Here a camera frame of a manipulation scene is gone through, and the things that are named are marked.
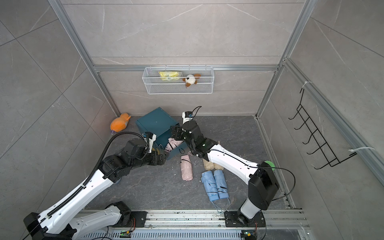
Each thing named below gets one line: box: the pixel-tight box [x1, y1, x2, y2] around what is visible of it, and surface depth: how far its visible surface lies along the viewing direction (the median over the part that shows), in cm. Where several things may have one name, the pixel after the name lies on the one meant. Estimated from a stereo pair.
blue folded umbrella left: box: [201, 170, 220, 202], surface depth 83 cm
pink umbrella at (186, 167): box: [180, 151, 193, 181], surface depth 90 cm
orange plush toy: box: [110, 112, 131, 133], surface depth 109 cm
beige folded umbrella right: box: [211, 162, 225, 171], surface depth 90 cm
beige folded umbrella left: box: [202, 158, 218, 171], surface depth 90 cm
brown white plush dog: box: [182, 73, 201, 88], surface depth 87 cm
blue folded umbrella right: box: [213, 169, 229, 199], surface depth 83 cm
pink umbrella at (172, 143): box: [164, 137, 184, 152], surface depth 82 cm
